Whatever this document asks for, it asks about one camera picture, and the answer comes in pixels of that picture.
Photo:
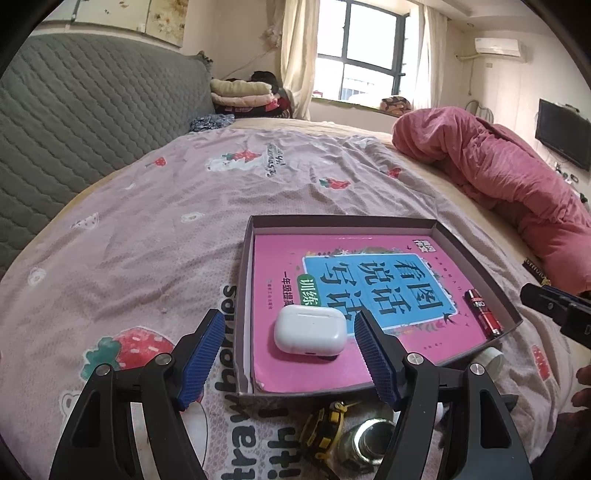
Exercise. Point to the blue floral cloth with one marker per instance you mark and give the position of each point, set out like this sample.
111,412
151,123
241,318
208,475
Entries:
210,123

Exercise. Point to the pink strawberry print bedsheet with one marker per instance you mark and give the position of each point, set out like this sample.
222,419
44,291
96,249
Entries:
138,230

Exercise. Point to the yellow black wristwatch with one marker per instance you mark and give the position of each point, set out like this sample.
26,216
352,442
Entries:
323,427

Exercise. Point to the metal chair back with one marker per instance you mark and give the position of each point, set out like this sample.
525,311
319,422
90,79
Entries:
480,110

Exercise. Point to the white earbuds case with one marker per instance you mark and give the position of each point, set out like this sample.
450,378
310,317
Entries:
309,330

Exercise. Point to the pink duvet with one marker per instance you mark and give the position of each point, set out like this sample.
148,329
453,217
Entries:
508,175

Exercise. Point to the shallow cardboard box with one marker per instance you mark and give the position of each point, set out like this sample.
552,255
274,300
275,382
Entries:
241,323

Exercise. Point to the white air conditioner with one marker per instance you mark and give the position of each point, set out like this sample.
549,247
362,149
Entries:
501,48

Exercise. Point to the person's right hand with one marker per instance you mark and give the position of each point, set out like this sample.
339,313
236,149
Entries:
582,399

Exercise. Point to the dark framed window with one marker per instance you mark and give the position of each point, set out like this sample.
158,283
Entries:
364,50

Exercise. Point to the cream curtain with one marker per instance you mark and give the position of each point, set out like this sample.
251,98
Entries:
298,55
436,60

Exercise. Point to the cream folded blanket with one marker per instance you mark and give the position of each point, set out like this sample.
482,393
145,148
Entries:
240,86

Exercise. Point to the floral wall panel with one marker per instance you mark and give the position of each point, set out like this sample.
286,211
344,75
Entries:
138,23

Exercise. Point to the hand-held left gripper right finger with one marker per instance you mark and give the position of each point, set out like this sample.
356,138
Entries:
376,364

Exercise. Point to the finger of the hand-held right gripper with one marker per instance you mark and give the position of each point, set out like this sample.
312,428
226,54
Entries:
545,302

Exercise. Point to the dark patterned folded blanket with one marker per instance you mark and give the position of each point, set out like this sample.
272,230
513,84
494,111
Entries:
272,110

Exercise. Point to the silver metal knob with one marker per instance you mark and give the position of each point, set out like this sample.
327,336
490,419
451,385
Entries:
369,443

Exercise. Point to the patterned cushion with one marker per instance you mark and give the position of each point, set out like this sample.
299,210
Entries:
397,105

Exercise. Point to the red battery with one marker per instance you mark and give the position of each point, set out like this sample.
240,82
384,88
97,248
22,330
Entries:
480,311

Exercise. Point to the black flat television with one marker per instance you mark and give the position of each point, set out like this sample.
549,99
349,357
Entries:
561,131

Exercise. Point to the black cloth bundle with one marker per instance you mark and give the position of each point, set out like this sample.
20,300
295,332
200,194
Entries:
265,78

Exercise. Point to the grey quilted headboard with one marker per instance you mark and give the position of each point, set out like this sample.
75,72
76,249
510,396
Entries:
69,115

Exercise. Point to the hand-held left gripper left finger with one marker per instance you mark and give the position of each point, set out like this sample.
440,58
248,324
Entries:
203,360

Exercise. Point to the pink workbook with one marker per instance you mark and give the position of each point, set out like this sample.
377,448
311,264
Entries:
286,258

